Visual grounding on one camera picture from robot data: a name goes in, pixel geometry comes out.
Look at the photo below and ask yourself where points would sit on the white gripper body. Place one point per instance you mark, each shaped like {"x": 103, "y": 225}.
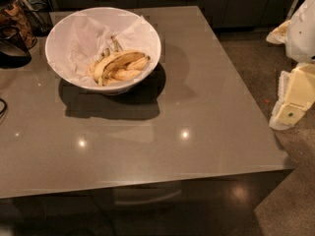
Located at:
{"x": 301, "y": 36}

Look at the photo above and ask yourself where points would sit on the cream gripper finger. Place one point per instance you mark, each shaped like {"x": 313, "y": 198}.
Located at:
{"x": 296, "y": 95}
{"x": 279, "y": 34}

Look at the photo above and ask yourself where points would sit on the yellow banana right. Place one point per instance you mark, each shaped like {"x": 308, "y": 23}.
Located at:
{"x": 138, "y": 65}

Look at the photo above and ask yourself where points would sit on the yellow banana lower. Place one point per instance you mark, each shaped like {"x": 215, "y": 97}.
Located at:
{"x": 120, "y": 75}

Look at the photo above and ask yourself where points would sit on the black wire utensil rack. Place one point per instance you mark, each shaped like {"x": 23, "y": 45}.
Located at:
{"x": 38, "y": 15}

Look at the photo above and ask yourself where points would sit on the white bowl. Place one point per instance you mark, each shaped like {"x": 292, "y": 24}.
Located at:
{"x": 65, "y": 43}

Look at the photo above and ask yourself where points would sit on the white paper liner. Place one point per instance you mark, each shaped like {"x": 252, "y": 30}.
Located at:
{"x": 82, "y": 40}

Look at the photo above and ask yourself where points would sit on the patterned brown jar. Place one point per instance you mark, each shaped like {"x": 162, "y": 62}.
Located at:
{"x": 12, "y": 14}

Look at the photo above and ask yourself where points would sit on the black kettle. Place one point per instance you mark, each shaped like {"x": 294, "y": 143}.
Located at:
{"x": 13, "y": 51}

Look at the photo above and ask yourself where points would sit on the dark drawer handle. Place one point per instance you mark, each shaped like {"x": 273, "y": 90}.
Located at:
{"x": 141, "y": 197}

